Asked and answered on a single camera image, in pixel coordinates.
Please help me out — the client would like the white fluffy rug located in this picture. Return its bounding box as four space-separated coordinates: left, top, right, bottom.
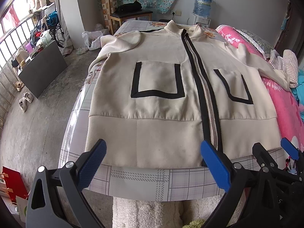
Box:
112 195 223 227

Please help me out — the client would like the cream zip jacket black trim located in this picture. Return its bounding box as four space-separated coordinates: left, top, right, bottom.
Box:
85 21 289 169

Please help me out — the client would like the pink floral blanket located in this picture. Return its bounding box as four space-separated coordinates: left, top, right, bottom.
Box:
216 25 303 151

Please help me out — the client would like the white water dispenser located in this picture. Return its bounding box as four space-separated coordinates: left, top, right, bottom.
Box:
192 14 211 28

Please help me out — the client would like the checked pink white cloth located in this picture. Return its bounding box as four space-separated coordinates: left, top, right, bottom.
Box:
268 49 298 89

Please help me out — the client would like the beige shoe pair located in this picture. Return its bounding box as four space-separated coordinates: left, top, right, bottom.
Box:
19 92 33 112

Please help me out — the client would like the wooden chair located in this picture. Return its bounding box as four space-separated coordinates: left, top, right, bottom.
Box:
107 0 153 35

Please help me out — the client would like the black bag on chair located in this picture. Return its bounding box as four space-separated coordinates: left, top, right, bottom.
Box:
115 1 142 14

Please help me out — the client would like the dark grey board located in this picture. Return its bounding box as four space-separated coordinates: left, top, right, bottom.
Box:
18 41 67 98

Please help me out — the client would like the white plastic bag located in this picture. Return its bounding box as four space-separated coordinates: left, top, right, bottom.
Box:
82 29 110 51

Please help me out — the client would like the blue child jacket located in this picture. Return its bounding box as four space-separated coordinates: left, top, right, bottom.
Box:
292 69 304 122

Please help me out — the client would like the bicycle wheel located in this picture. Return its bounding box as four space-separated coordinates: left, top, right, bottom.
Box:
54 23 65 48

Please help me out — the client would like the blue water bottle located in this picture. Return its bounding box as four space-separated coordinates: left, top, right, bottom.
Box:
193 0 213 18

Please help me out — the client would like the lace trimmed grey pillow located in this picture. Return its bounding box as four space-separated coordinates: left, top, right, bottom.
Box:
236 29 274 60

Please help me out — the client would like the wall power socket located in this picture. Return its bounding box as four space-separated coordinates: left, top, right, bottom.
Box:
171 10 181 16

